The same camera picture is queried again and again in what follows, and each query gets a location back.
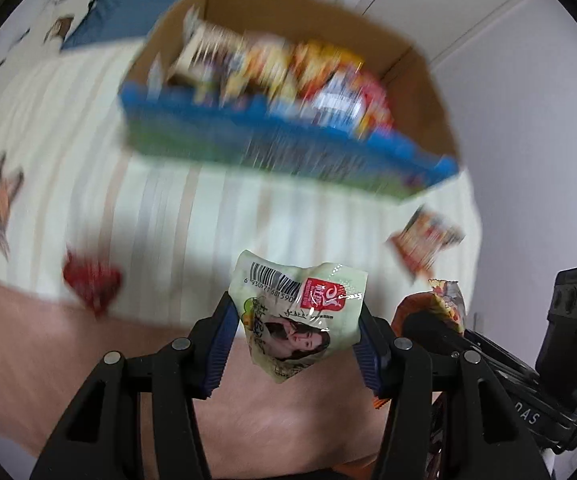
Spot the orange panda snack packet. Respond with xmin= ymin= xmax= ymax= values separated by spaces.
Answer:
xmin=391 ymin=278 xmax=467 ymax=336

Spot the small red snack packet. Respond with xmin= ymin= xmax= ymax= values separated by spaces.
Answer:
xmin=62 ymin=250 xmax=124 ymax=318

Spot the pale green snack packet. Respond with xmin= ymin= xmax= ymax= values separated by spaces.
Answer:
xmin=229 ymin=250 xmax=368 ymax=384

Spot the yellow Sedaap noodle packet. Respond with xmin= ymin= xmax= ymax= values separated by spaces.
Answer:
xmin=290 ymin=41 xmax=395 ymax=140

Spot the white chocolate biscuit packet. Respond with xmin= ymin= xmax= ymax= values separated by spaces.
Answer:
xmin=168 ymin=6 xmax=243 ymax=100

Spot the yellow clear snack packet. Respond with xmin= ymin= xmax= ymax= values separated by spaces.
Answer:
xmin=220 ymin=34 xmax=297 ymax=104

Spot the striped pink cat blanket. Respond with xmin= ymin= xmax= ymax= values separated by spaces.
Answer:
xmin=0 ymin=42 xmax=482 ymax=454

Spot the cardboard milk box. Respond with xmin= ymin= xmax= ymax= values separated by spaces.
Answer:
xmin=118 ymin=0 xmax=460 ymax=198

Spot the bear print long pillow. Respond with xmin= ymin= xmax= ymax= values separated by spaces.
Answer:
xmin=0 ymin=0 xmax=96 ymax=82

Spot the blue bed sheet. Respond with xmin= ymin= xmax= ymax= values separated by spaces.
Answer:
xmin=62 ymin=0 xmax=177 ymax=50

